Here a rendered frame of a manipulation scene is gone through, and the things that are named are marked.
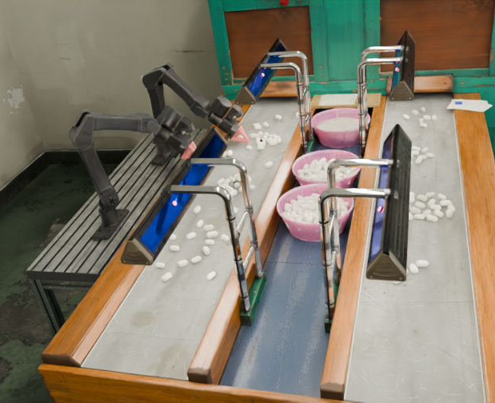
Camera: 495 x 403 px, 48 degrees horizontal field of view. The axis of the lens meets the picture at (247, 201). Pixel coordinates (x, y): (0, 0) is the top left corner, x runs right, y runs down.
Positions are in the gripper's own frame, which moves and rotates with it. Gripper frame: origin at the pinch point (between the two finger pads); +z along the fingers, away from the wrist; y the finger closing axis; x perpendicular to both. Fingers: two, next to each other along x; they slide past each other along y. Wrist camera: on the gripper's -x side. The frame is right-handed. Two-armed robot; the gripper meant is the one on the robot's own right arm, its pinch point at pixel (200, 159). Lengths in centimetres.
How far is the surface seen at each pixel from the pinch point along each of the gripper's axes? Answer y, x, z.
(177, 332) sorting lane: -79, -3, 22
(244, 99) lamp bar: 8.8, -27.2, 0.7
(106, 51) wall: 159, 80, -94
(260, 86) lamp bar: 20.6, -29.6, 3.0
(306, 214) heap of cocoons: -19.0, -19.3, 40.9
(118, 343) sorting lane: -85, 6, 10
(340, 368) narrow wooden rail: -88, -34, 55
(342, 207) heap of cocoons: -14, -27, 50
